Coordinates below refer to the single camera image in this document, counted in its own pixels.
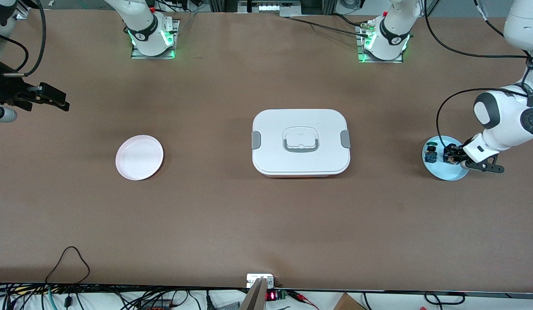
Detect light blue round plate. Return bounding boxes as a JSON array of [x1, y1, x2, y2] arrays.
[[422, 136, 470, 181]]

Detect pink round plate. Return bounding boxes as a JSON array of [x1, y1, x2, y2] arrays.
[[115, 135, 164, 181]]

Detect white lunch box grey latches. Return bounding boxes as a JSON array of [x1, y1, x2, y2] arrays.
[[252, 109, 351, 178]]

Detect brown cardboard box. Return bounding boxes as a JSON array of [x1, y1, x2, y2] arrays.
[[333, 293, 367, 310]]

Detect red black clip leads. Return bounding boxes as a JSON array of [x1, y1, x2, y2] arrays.
[[288, 290, 319, 310]]

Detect green push button switch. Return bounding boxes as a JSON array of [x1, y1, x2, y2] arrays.
[[424, 141, 439, 164]]

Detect left arm looping black cable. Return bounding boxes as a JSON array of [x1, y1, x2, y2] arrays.
[[436, 88, 532, 149]]

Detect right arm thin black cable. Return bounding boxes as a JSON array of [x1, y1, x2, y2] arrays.
[[0, 31, 30, 73]]

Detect left arm long black cable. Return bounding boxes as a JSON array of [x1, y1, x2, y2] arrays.
[[423, 0, 532, 59]]

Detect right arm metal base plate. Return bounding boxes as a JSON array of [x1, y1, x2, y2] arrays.
[[131, 19, 180, 59]]

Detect thin black cable loop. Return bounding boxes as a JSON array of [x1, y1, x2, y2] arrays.
[[45, 246, 91, 285]]

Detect black table cable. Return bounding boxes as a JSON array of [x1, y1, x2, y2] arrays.
[[332, 13, 371, 28], [279, 15, 364, 35]]

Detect silver frame with light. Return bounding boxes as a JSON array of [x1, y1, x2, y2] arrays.
[[237, 0, 302, 13]]

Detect small white mount plate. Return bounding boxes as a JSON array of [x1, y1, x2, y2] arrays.
[[246, 274, 274, 288]]

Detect grey angled post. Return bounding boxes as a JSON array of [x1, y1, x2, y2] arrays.
[[240, 277, 268, 310]]

